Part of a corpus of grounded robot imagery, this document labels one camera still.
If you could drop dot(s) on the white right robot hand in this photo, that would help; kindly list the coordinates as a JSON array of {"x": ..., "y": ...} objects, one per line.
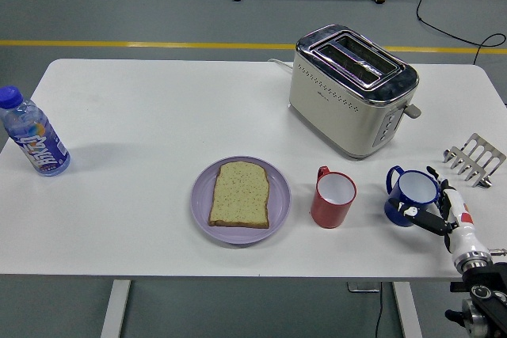
[{"x": 461, "y": 231}]

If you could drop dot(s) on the blue enamel cup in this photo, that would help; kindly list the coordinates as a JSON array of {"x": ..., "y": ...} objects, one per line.
[{"x": 400, "y": 195}]

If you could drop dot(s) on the red enamel cup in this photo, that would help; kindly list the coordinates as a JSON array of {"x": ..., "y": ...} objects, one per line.
[{"x": 328, "y": 213}]

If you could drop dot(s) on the slice of bread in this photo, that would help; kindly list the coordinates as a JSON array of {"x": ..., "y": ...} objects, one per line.
[{"x": 239, "y": 195}]

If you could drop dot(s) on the black table control panel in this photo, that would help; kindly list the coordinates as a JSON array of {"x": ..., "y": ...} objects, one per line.
[{"x": 457, "y": 287}]

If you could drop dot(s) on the silver metal toast rack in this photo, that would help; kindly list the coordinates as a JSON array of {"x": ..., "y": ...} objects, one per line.
[{"x": 475, "y": 154}]

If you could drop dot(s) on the white table leg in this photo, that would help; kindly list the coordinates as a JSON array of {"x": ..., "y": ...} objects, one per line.
[
  {"x": 408, "y": 310},
  {"x": 115, "y": 310}
]

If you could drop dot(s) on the cream and chrome toaster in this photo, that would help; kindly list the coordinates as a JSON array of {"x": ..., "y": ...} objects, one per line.
[{"x": 336, "y": 116}]

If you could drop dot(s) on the purple round plate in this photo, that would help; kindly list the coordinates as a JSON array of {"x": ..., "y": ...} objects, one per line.
[{"x": 279, "y": 203}]

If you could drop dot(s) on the plastic drink bottle blue cap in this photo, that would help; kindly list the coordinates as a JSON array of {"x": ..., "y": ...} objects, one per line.
[{"x": 37, "y": 144}]

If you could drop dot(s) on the grey under-table bracket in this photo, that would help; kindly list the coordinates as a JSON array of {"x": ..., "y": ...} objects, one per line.
[{"x": 362, "y": 287}]

